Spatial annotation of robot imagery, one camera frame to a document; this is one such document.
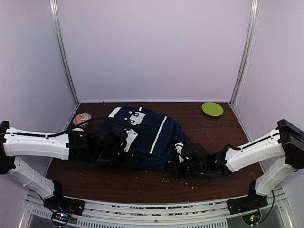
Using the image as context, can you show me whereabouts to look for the right metal frame post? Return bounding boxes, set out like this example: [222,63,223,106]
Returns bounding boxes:
[230,0,259,107]

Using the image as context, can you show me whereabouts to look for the navy blue backpack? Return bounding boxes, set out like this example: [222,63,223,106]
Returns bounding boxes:
[101,107,190,171]

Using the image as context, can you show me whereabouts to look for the front aluminium rail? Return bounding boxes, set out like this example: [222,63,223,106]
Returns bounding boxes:
[23,186,289,228]

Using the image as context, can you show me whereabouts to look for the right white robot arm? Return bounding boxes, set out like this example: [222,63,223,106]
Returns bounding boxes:
[167,119,304,210]

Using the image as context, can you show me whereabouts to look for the metal frame post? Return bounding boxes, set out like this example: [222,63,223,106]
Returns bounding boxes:
[49,0,79,105]
[230,0,259,107]

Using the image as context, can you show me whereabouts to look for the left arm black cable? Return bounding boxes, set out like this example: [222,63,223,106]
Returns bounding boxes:
[0,116,152,141]

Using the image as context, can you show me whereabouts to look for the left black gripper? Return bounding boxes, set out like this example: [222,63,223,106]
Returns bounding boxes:
[94,146,145,172]

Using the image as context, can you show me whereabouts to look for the left metal frame post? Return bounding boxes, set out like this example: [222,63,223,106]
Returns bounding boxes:
[49,0,79,105]

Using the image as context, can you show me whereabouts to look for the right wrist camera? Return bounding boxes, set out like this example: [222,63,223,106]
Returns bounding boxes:
[174,142,184,163]

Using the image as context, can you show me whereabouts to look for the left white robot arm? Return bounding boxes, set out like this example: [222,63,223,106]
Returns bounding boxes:
[0,121,138,211]

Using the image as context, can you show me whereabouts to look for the red patterned bowl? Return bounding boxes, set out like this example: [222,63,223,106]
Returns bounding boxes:
[73,113,92,129]

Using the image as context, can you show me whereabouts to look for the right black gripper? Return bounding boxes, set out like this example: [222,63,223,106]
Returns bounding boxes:
[165,159,207,179]

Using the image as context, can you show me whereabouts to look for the white ceramic bowl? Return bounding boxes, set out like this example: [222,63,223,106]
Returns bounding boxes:
[72,127,84,132]

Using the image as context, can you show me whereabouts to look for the green plate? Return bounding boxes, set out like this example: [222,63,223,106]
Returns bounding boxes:
[201,102,224,117]

